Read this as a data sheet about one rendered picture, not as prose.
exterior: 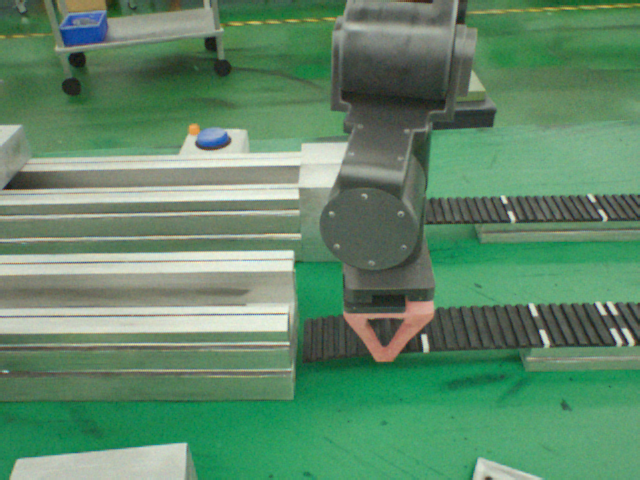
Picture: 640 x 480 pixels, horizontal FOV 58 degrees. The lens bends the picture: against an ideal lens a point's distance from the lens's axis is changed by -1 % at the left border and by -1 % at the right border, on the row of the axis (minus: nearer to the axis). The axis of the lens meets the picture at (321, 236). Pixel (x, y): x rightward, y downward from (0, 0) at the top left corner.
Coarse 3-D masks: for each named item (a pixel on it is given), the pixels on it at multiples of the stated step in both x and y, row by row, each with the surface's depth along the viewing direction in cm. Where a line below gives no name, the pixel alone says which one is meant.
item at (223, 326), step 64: (0, 256) 52; (64, 256) 52; (128, 256) 52; (192, 256) 51; (256, 256) 51; (0, 320) 45; (64, 320) 45; (128, 320) 45; (192, 320) 45; (256, 320) 44; (0, 384) 48; (64, 384) 48; (128, 384) 48; (192, 384) 47; (256, 384) 47
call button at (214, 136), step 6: (204, 132) 75; (210, 132) 75; (216, 132) 75; (222, 132) 75; (198, 138) 74; (204, 138) 74; (210, 138) 74; (216, 138) 74; (222, 138) 74; (204, 144) 74; (210, 144) 74; (216, 144) 74
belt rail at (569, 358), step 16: (528, 352) 50; (544, 352) 49; (560, 352) 49; (576, 352) 49; (592, 352) 49; (608, 352) 49; (624, 352) 49; (528, 368) 50; (544, 368) 50; (560, 368) 50; (576, 368) 50; (592, 368) 50; (608, 368) 50; (624, 368) 50
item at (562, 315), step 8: (552, 304) 52; (560, 304) 52; (552, 312) 52; (560, 312) 52; (568, 312) 51; (560, 320) 50; (568, 320) 51; (576, 320) 51; (560, 328) 50; (568, 328) 50; (576, 328) 50; (568, 336) 49; (576, 336) 49; (568, 344) 48; (576, 344) 48; (584, 344) 48
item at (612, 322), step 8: (600, 304) 52; (608, 304) 52; (600, 312) 51; (608, 312) 51; (616, 312) 51; (600, 320) 51; (608, 320) 50; (616, 320) 50; (608, 328) 50; (616, 328) 50; (624, 328) 49; (616, 336) 49; (624, 336) 49; (616, 344) 48; (624, 344) 48; (632, 344) 48
